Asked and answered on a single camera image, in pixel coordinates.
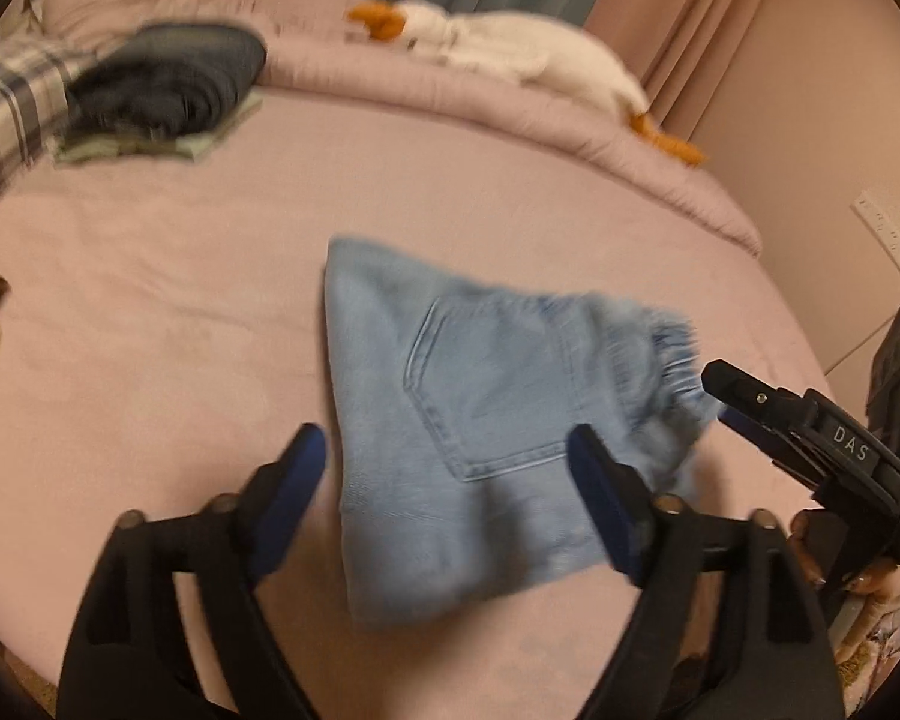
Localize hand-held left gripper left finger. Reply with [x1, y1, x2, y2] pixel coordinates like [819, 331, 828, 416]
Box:
[55, 423, 328, 720]

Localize white power strip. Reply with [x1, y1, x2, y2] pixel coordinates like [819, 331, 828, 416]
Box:
[850, 193, 900, 280]

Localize person's right hand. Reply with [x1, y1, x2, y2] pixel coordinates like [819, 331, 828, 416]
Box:
[791, 508, 895, 604]

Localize light blue denim pants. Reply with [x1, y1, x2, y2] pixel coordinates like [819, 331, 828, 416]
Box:
[322, 235, 722, 629]

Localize folded pale green cloth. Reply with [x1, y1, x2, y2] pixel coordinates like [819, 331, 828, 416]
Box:
[52, 88, 265, 165]

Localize white cable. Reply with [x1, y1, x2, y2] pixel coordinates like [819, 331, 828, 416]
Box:
[823, 276, 900, 377]

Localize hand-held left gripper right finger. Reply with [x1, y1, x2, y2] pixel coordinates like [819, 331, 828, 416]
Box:
[567, 423, 849, 720]

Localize pink curtain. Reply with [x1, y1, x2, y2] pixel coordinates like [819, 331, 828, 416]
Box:
[583, 0, 792, 140]

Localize pink duvet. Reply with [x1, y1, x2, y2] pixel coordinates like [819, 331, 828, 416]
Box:
[43, 0, 764, 257]

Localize white printed cloth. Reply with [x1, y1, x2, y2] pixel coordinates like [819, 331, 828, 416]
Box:
[832, 591, 900, 674]

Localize grey plaid cloth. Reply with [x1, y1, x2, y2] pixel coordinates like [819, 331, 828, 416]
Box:
[0, 36, 100, 212]

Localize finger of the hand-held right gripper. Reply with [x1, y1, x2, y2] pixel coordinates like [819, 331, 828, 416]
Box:
[700, 359, 823, 430]
[718, 406, 827, 490]

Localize white goose plush toy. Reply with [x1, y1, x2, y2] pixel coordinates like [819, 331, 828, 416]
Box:
[346, 0, 710, 167]

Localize folded dark blue jeans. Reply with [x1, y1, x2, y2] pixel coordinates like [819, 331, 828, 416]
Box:
[65, 22, 269, 140]

